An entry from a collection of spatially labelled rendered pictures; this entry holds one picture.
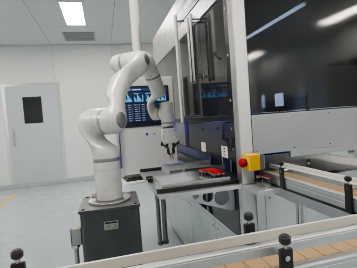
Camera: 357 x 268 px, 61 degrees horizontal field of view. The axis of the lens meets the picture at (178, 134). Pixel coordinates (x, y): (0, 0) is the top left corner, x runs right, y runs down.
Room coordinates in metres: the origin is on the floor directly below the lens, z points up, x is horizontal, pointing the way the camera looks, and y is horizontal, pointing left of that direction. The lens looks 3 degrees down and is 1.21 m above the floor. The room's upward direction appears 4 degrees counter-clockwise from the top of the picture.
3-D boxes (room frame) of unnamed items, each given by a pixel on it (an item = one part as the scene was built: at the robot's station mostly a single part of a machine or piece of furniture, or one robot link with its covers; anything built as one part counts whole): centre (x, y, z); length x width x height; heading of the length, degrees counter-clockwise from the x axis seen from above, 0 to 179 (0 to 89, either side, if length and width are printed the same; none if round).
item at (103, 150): (1.38, 0.37, 1.16); 0.19 x 0.12 x 0.24; 63
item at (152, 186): (1.70, -0.04, 0.87); 0.70 x 0.48 x 0.02; 14
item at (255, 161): (1.34, -0.32, 1.00); 0.08 x 0.07 x 0.07; 104
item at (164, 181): (1.53, -0.04, 0.90); 0.34 x 0.26 x 0.04; 104
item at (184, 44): (2.10, -0.12, 1.51); 0.47 x 0.01 x 0.59; 14
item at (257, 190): (1.34, -0.37, 0.87); 0.14 x 0.13 x 0.02; 104
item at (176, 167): (1.89, -0.07, 0.90); 0.34 x 0.26 x 0.04; 104
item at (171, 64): (2.62, 0.01, 1.51); 0.49 x 0.01 x 0.59; 14
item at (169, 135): (1.91, 0.06, 1.11); 0.10 x 0.08 x 0.11; 101
